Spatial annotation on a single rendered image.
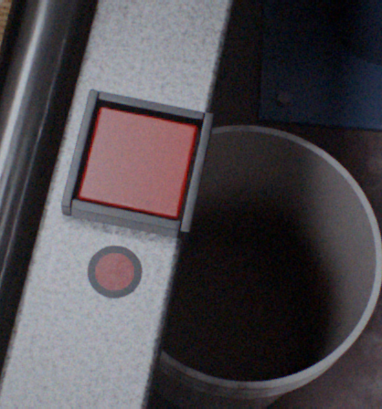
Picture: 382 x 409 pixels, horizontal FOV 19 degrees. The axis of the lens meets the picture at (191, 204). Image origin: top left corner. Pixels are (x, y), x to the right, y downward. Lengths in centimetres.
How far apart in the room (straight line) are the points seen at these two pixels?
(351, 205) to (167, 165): 66
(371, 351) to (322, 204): 31
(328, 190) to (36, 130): 69
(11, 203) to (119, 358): 11
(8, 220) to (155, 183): 9
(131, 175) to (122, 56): 9
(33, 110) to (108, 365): 16
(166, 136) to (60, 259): 10
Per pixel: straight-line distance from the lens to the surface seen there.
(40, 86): 70
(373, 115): 172
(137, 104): 68
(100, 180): 66
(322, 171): 131
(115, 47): 71
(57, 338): 65
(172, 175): 66
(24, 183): 68
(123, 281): 66
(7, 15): 70
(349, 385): 160
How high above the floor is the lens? 155
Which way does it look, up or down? 71 degrees down
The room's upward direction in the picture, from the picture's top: 9 degrees clockwise
